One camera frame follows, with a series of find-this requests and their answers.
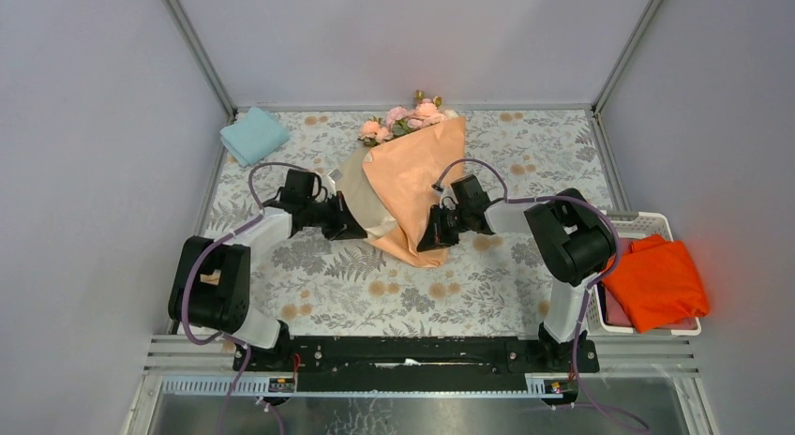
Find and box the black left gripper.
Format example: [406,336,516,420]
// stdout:
[302,190,368,241]

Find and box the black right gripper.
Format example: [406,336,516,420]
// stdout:
[418,204,471,253]

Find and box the peach wrapping paper sheet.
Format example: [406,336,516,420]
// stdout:
[328,117,466,268]

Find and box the pile of fake flowers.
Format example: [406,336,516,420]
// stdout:
[357,90,458,147]

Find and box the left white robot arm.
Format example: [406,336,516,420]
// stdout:
[168,167,368,370]

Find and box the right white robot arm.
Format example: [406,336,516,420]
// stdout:
[416,174,618,371]

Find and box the floral patterned tablecloth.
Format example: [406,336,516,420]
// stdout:
[203,110,612,337]

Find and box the light blue folded towel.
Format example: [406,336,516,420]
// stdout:
[220,108,290,167]

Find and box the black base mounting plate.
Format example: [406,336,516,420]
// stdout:
[232,336,600,393]

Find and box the white plastic basket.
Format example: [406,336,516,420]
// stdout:
[587,212,710,337]

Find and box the pink cloth in basket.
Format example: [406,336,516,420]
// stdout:
[604,290,698,330]

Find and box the orange folded cloth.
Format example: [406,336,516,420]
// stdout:
[603,234,711,333]

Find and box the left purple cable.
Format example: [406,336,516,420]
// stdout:
[180,161,327,435]

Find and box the purple cable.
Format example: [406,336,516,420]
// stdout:
[431,157,651,435]
[180,161,327,435]

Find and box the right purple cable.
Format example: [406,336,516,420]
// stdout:
[431,157,651,435]

